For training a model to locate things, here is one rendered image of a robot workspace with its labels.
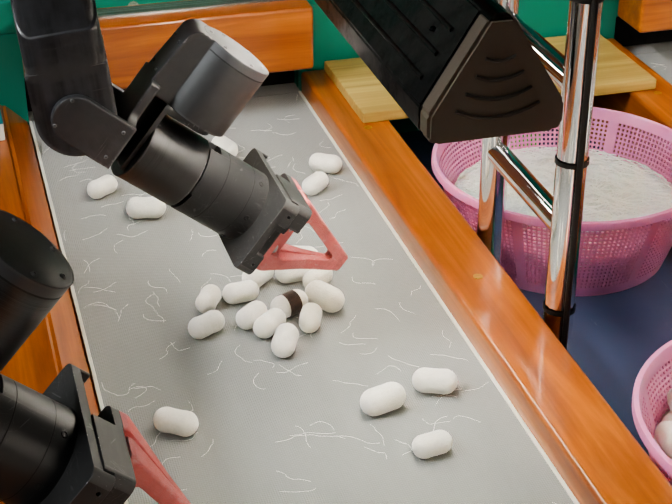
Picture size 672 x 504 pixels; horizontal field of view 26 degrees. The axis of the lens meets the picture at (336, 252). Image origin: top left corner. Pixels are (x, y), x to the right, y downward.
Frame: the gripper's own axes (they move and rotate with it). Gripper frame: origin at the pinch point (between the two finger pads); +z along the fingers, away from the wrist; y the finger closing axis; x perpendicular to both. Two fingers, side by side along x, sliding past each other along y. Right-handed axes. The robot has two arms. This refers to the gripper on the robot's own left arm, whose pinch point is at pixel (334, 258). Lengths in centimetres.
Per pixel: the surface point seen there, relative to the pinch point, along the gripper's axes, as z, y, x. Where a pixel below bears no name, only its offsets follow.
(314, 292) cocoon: 2.8, 3.8, 4.4
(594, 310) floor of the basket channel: 29.4, 6.6, -6.4
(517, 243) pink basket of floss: 20.8, 10.7, -7.1
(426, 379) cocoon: 6.5, -10.8, 1.7
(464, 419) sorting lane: 8.9, -14.3, 1.9
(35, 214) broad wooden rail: -13.4, 24.7, 17.3
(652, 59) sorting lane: 45, 47, -28
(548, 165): 28.9, 26.2, -13.0
